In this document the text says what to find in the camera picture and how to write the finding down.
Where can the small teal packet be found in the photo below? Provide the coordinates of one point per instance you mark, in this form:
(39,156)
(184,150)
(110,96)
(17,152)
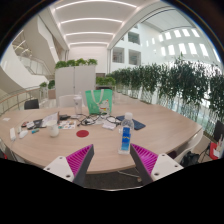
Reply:
(35,131)

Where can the small white box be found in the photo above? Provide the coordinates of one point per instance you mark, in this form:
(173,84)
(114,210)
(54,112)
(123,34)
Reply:
(30,125)

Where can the black flat sleeve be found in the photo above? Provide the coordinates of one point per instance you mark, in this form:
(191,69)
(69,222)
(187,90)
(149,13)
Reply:
(38,123)

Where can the red and black phone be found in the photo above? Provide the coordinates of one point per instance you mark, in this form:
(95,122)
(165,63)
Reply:
(24,124)

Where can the small potted plants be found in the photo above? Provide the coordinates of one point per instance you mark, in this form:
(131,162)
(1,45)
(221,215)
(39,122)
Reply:
(47,86)

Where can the white cabinet with plants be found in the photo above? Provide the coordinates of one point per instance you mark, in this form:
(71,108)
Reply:
(75,81)

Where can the flat round red coaster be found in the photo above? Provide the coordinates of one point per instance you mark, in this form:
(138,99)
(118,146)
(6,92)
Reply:
(82,133)

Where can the white card packet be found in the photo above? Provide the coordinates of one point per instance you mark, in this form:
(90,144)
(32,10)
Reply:
(109,125)

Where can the white power strip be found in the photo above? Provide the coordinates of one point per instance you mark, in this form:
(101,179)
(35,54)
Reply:
(12,134)

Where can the black chair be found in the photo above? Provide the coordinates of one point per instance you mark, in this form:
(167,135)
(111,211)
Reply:
(31,104)

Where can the black charger block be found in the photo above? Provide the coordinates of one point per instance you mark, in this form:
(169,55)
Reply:
(64,117)

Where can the white printed booklet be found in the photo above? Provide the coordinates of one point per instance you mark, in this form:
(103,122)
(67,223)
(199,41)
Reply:
(50,119)

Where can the planter box with greenery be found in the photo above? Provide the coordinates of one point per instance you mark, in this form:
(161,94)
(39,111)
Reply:
(105,81)

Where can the white computer mouse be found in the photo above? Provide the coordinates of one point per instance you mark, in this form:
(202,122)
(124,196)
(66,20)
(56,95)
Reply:
(23,134)

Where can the black-rimmed glasses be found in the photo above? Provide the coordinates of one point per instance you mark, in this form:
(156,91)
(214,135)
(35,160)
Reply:
(113,119)

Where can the colourful sticker sheet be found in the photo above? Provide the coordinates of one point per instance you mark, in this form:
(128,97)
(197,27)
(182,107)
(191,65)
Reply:
(67,125)

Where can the green cat-print tote bag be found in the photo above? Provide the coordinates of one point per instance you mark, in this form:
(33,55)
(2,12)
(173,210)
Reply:
(95,100)

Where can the green hedge row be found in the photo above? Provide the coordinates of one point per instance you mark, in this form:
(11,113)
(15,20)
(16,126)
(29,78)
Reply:
(173,83)

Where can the white paper note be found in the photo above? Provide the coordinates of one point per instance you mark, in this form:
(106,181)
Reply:
(6,119)

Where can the blue-labelled clear water bottle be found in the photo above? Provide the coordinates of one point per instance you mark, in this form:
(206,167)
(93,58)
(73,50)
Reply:
(126,136)

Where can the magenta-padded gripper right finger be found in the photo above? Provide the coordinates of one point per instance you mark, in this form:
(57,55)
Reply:
(163,165)

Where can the white cup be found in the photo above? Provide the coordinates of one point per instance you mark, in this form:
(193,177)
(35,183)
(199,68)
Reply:
(53,129)

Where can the clear white-lidded sports bottle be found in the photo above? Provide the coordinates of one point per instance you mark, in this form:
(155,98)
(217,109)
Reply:
(78,105)

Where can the white shell chair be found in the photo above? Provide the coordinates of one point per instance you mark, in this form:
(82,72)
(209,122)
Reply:
(190,146)

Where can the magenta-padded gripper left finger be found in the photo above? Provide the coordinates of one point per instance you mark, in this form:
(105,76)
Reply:
(60,166)

